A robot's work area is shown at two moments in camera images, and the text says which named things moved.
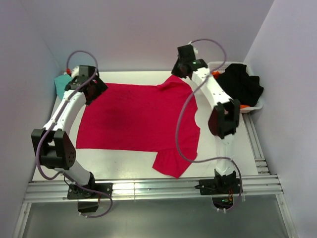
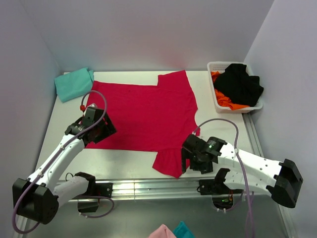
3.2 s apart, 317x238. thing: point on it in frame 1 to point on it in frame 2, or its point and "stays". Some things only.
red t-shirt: x=143 y=118 stays
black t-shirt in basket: x=238 y=85 stays
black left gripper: x=95 y=89 to x=104 y=130
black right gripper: x=180 y=70 to x=189 y=153
